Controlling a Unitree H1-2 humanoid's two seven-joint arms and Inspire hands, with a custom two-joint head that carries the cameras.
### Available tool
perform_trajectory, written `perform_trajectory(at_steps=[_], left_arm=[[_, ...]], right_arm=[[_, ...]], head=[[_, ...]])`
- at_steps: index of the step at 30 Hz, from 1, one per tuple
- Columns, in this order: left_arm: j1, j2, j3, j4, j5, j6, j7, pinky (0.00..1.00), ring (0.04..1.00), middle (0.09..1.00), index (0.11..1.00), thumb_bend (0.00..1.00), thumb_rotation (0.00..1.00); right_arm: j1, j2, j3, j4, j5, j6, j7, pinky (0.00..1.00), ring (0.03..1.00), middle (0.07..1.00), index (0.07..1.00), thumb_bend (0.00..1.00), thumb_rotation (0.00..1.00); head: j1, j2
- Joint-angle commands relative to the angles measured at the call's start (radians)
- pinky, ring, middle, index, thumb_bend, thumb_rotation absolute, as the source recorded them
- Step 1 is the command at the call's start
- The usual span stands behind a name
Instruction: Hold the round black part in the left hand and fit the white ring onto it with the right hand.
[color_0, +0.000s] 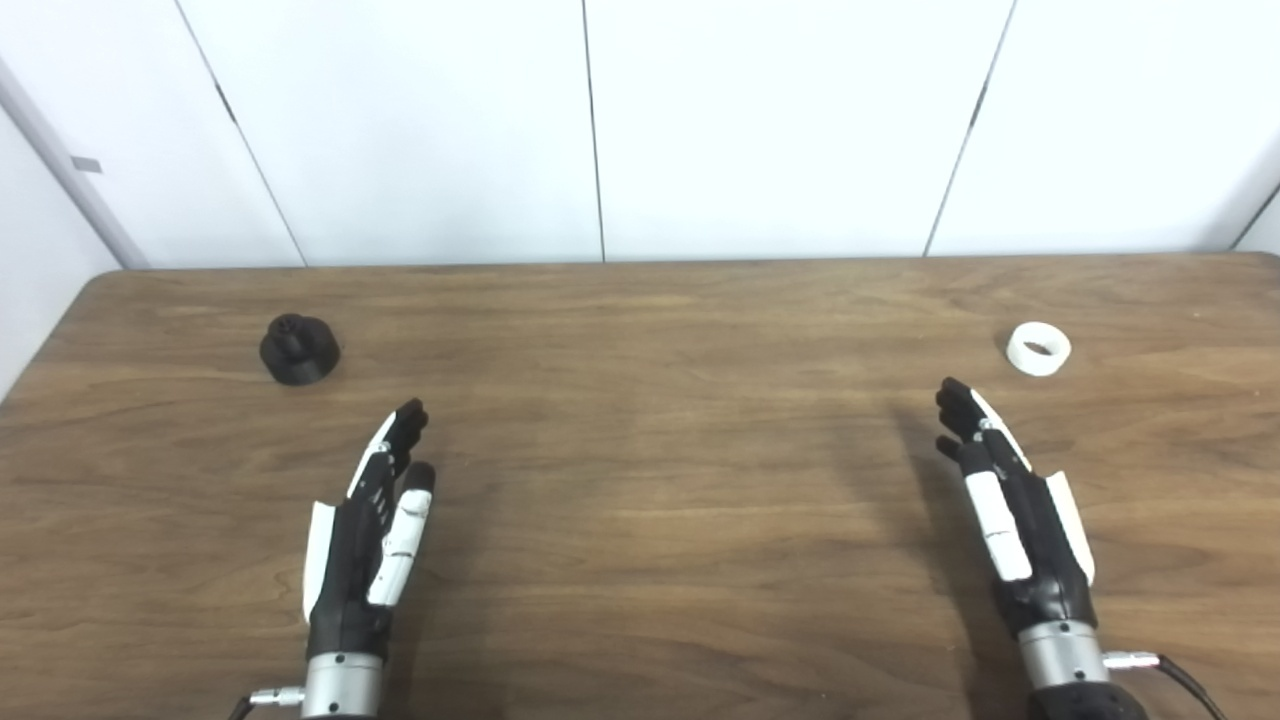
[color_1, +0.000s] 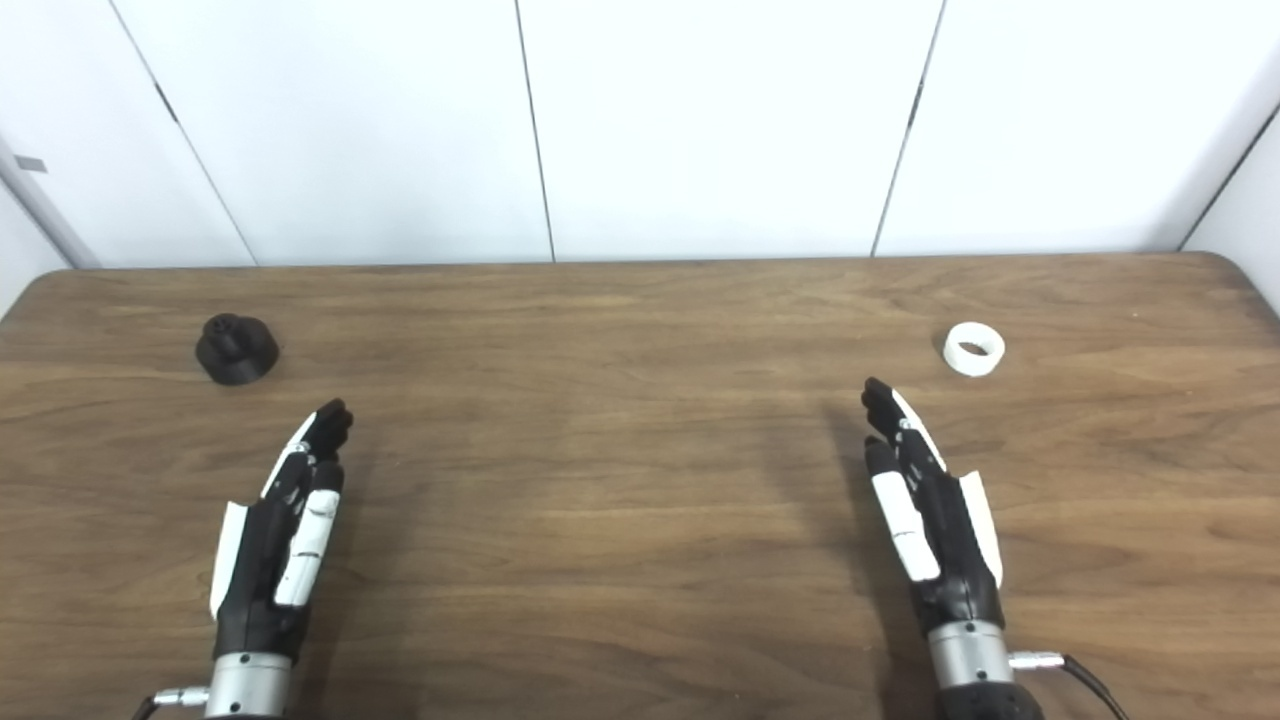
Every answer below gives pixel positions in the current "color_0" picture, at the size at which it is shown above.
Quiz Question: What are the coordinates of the round black plastic part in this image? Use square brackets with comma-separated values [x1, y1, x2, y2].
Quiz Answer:
[259, 313, 342, 386]

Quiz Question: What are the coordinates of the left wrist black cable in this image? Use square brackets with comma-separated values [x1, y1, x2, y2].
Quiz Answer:
[228, 686, 307, 720]

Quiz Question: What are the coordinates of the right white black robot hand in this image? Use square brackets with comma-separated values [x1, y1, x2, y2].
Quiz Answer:
[935, 377, 1099, 637]

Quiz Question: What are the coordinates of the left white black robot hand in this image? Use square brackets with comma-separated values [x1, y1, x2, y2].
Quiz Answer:
[302, 399, 438, 658]

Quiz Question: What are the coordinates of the grey wall corner post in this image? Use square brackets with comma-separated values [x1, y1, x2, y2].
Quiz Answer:
[0, 55, 151, 271]

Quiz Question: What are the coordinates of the white plastic ring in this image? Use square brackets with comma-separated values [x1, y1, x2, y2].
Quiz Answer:
[1006, 322, 1072, 377]

